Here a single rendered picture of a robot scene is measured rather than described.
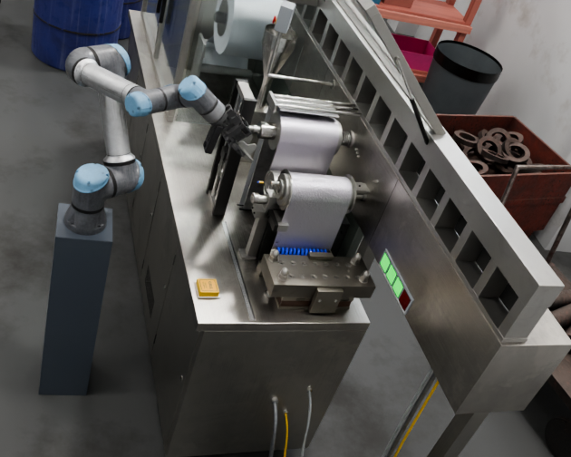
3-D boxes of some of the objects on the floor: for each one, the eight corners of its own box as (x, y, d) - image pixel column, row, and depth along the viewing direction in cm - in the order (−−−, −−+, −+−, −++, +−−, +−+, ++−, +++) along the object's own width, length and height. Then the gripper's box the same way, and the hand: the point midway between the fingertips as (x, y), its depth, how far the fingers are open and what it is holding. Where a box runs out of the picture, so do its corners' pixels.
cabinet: (112, 136, 474) (131, 15, 423) (206, 145, 497) (234, 32, 447) (159, 471, 292) (201, 331, 242) (303, 461, 316) (368, 330, 265)
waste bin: (475, 153, 608) (514, 78, 565) (416, 144, 590) (452, 66, 547) (451, 118, 650) (486, 46, 608) (396, 109, 632) (428, 34, 590)
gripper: (233, 114, 220) (270, 155, 235) (226, 96, 229) (263, 137, 243) (211, 131, 222) (249, 170, 236) (205, 111, 230) (243, 151, 244)
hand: (247, 156), depth 239 cm, fingers open, 3 cm apart
